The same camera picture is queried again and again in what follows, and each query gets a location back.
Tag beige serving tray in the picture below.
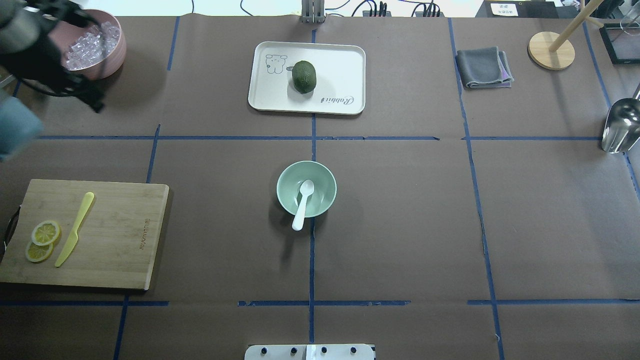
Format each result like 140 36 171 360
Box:
247 41 366 116

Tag yellow plastic knife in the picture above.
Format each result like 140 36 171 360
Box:
54 191 95 268

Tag wooden cutting board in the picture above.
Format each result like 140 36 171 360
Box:
0 178 170 291

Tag black power box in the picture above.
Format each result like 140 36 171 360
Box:
475 0 560 19

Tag green ceramic bowl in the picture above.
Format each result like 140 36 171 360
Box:
276 161 338 218

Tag pink bowl with ice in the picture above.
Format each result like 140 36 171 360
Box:
49 9 127 81

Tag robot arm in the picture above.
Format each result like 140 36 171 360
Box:
0 0 105 161

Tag metal scoop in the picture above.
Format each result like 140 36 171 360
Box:
600 86 640 154

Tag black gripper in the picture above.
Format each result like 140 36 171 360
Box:
45 65 105 114

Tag aluminium frame post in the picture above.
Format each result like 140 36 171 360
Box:
300 0 327 24

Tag white plastic spoon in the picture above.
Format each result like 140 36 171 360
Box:
291 178 314 231

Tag dark grey square dish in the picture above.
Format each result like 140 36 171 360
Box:
455 47 515 89

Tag wooden paper towel stand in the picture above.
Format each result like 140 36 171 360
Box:
526 0 602 71

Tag glass on black tray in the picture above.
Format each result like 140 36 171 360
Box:
619 2 640 36

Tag green lime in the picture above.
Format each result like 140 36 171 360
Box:
291 60 318 94

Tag white pillar mount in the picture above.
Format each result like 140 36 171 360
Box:
244 343 377 360

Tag lemon slices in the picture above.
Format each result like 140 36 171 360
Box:
25 219 62 264

